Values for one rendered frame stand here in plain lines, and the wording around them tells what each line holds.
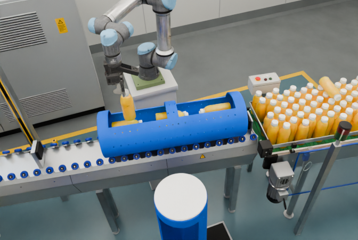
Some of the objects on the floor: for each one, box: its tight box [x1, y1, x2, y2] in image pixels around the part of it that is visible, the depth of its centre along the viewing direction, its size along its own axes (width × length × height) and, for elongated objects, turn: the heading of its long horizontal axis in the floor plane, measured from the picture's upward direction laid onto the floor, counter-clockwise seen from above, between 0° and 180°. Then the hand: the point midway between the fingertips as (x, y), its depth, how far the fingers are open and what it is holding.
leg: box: [104, 188, 119, 219], centre depth 250 cm, size 6×6×63 cm
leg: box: [228, 166, 241, 213], centre depth 249 cm, size 6×6×63 cm
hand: (124, 92), depth 165 cm, fingers closed on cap, 4 cm apart
